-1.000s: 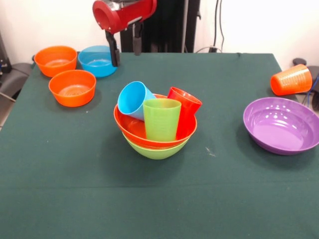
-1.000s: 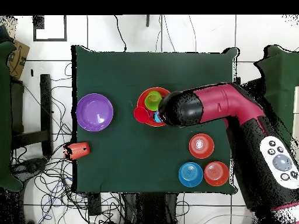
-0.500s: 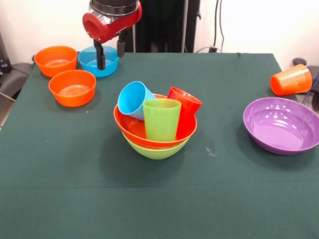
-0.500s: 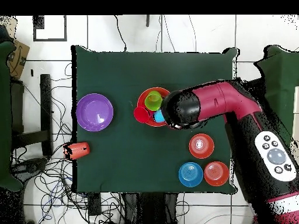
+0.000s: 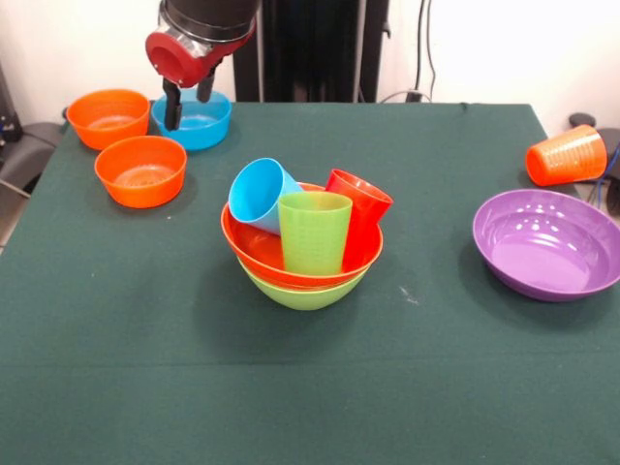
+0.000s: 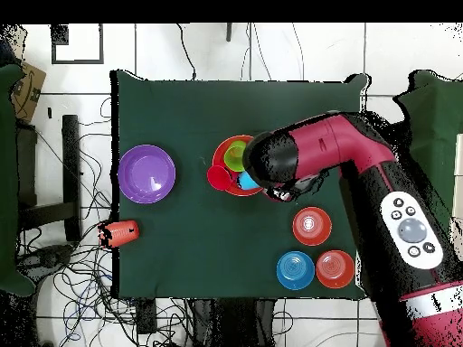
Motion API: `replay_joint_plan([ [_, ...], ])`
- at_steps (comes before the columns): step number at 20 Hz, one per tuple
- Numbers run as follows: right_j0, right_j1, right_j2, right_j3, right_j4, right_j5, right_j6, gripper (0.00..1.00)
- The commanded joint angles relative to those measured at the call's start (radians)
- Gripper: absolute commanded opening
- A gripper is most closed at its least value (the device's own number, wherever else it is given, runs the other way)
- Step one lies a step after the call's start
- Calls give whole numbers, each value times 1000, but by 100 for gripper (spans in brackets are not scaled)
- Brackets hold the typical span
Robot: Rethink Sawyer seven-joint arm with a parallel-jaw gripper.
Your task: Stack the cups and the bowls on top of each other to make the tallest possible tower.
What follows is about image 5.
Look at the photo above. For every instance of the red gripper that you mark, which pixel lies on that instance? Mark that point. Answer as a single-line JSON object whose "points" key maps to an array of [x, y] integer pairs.
{"points": [[169, 60]]}

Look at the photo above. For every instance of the small orange bowl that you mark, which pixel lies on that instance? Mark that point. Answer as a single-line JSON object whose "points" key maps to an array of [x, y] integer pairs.
{"points": [[109, 116], [140, 189]]}

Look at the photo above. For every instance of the blue cup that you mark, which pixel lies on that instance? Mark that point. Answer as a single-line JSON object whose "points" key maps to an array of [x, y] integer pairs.
{"points": [[257, 194]]}

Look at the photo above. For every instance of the wide orange bowl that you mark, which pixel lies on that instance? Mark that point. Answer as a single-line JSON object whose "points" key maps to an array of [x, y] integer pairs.
{"points": [[252, 252]]}

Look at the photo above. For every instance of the green cup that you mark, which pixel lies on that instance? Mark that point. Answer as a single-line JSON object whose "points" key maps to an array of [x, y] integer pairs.
{"points": [[315, 237]]}

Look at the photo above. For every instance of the red cup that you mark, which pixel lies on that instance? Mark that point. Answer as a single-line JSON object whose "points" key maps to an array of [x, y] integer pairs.
{"points": [[363, 218]]}

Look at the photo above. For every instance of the green bowl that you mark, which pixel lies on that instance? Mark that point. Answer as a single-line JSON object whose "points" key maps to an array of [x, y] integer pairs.
{"points": [[300, 298]]}

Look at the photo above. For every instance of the blue bowl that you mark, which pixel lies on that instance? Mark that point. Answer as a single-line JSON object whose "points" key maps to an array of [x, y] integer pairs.
{"points": [[203, 131]]}

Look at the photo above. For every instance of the grey chair base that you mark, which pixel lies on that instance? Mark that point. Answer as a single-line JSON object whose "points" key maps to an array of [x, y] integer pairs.
{"points": [[29, 150]]}

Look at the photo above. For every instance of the dark equipment rack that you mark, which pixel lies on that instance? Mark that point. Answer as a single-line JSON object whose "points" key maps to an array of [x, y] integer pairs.
{"points": [[4, 111]]}

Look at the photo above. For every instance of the dark green tablecloth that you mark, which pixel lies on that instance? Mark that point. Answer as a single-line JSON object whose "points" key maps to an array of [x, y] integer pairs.
{"points": [[290, 378]]}

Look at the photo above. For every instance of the orange cup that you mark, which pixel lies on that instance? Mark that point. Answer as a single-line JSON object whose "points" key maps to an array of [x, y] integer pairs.
{"points": [[567, 157]]}

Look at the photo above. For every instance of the purple bowl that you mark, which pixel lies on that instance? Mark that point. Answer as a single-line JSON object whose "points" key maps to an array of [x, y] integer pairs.
{"points": [[542, 252]]}

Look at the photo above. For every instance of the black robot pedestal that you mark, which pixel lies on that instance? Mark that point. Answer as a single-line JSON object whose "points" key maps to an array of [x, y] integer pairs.
{"points": [[310, 48]]}

